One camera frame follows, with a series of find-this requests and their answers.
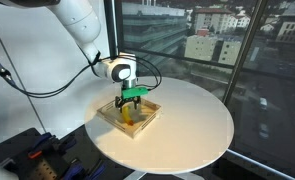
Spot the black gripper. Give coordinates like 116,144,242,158
114,96,143,113

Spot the blue handled clamp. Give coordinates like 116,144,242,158
27,132,57,160
61,159,87,180
57,135,78,155
86,160,107,180

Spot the white floor baseboard strip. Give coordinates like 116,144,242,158
225,148,295,180

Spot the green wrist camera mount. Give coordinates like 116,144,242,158
121,86,149,100

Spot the yellow toy banana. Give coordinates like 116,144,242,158
121,102,135,127

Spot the dark horizontal window rail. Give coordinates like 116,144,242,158
135,46,295,84

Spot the white table base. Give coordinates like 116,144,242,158
123,169,206,180

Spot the dark window mullion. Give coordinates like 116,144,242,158
222,0,269,105

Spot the round white table top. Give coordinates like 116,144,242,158
84,75,235,175

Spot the shallow wooden crate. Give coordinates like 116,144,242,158
96,92,163,139

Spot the white car outside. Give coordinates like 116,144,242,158
258,97,269,112

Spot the perforated workbench top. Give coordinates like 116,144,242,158
0,126,135,180

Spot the dark window corner post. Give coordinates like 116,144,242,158
103,0,124,60

